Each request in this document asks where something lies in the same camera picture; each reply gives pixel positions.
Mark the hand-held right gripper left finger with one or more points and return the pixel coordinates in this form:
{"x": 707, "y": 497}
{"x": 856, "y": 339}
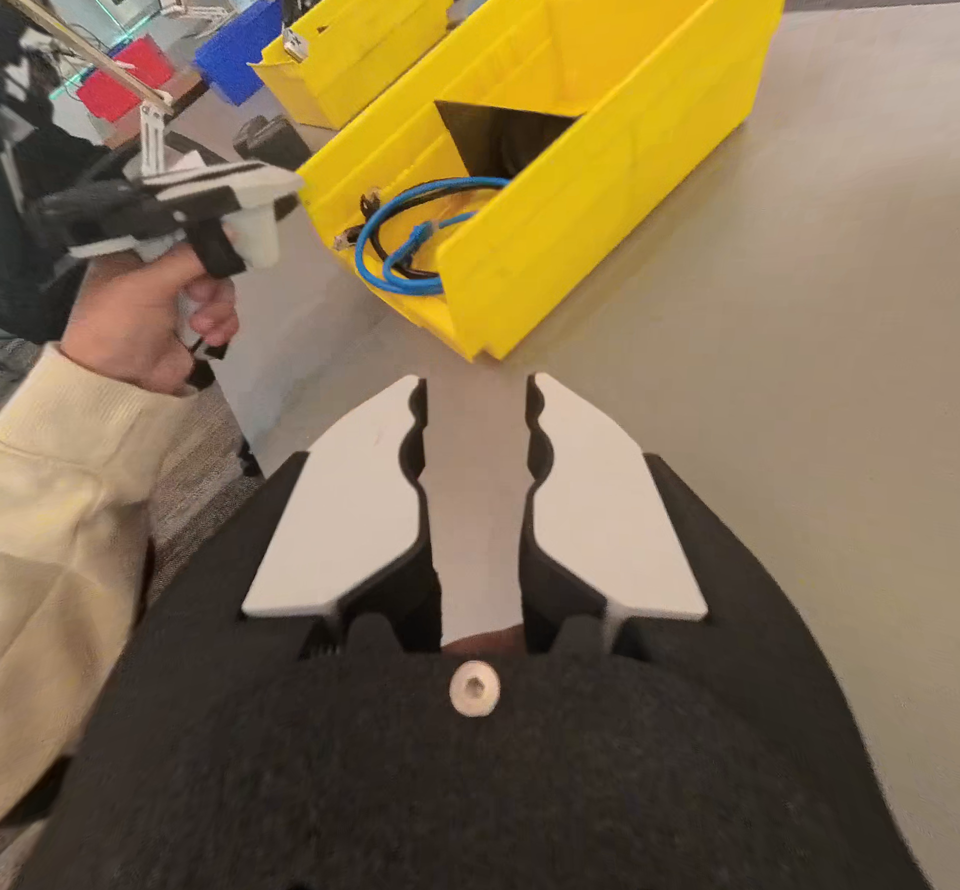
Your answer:
{"x": 345, "y": 522}

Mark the red plastic bin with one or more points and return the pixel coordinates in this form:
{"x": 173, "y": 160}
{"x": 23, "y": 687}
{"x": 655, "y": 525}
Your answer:
{"x": 120, "y": 84}

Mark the yellow plastic bin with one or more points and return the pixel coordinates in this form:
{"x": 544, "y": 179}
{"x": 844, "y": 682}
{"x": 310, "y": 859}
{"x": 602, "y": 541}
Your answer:
{"x": 360, "y": 57}
{"x": 637, "y": 117}

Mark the person's left forearm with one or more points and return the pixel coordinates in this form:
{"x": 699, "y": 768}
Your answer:
{"x": 67, "y": 530}

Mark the person's left hand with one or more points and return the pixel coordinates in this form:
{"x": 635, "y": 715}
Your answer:
{"x": 127, "y": 320}

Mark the black bin divider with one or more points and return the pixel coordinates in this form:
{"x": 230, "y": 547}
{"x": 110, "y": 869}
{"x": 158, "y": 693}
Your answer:
{"x": 502, "y": 140}

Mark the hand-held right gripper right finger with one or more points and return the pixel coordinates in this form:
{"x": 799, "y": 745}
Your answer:
{"x": 607, "y": 522}

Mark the blue plastic bin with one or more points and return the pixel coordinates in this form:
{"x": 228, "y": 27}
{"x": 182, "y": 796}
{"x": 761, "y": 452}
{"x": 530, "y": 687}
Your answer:
{"x": 236, "y": 57}

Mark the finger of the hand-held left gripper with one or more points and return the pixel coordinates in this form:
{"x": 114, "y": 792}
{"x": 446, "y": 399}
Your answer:
{"x": 259, "y": 237}
{"x": 240, "y": 185}

